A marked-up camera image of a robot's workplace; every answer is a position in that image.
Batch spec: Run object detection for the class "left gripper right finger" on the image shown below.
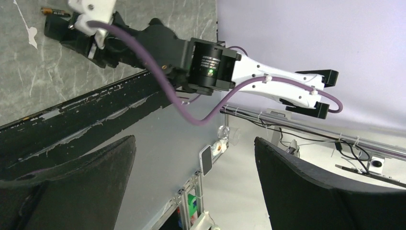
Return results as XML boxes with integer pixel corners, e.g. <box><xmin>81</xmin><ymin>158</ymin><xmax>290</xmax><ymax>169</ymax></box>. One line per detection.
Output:
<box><xmin>254</xmin><ymin>137</ymin><xmax>406</xmax><ymax>230</ymax></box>

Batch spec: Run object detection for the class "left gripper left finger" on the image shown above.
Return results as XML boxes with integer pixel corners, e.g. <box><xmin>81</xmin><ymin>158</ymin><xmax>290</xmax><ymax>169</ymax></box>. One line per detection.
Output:
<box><xmin>0</xmin><ymin>136</ymin><xmax>136</xmax><ymax>230</ymax></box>

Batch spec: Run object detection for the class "black gold AAA battery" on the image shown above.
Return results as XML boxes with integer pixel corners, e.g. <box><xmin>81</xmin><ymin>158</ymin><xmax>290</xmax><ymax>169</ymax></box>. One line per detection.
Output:
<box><xmin>41</xmin><ymin>7</ymin><xmax>71</xmax><ymax>18</ymax></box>

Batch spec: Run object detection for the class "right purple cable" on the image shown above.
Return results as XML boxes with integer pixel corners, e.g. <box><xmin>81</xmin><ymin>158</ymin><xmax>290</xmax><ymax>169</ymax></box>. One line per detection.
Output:
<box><xmin>87</xmin><ymin>20</ymin><xmax>344</xmax><ymax>127</ymax></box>

